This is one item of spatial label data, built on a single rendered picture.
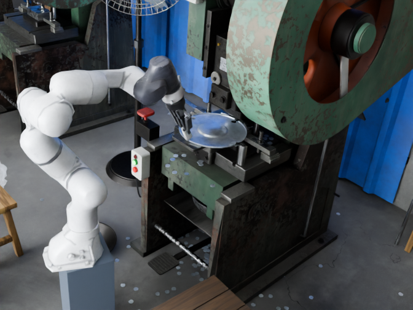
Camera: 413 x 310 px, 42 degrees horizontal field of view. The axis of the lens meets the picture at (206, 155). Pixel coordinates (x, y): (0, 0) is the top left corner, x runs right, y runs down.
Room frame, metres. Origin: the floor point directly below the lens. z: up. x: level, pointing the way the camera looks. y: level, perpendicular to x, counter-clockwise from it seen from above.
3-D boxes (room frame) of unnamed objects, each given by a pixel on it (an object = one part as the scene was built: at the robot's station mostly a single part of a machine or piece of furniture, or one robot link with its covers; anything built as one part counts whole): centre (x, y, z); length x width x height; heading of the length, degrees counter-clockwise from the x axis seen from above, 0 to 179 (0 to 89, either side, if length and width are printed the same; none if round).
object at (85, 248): (1.50, 0.47, 0.52); 0.22 x 0.19 x 0.14; 119
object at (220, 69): (2.03, -0.08, 1.04); 0.17 x 0.15 x 0.30; 136
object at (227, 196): (1.97, -0.40, 0.45); 0.92 x 0.12 x 0.90; 136
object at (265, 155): (1.94, -0.23, 0.76); 0.17 x 0.06 x 0.10; 46
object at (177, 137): (1.93, 0.02, 0.72); 0.25 x 0.14 x 0.14; 136
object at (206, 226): (2.07, -0.11, 0.31); 0.43 x 0.42 x 0.01; 46
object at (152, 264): (1.96, -0.01, 0.14); 0.59 x 0.10 x 0.05; 136
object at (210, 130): (1.97, -0.02, 0.78); 0.29 x 0.29 x 0.01
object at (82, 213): (1.49, 0.41, 0.71); 0.18 x 0.11 x 0.25; 43
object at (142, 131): (2.11, 0.28, 0.62); 0.10 x 0.06 x 0.20; 46
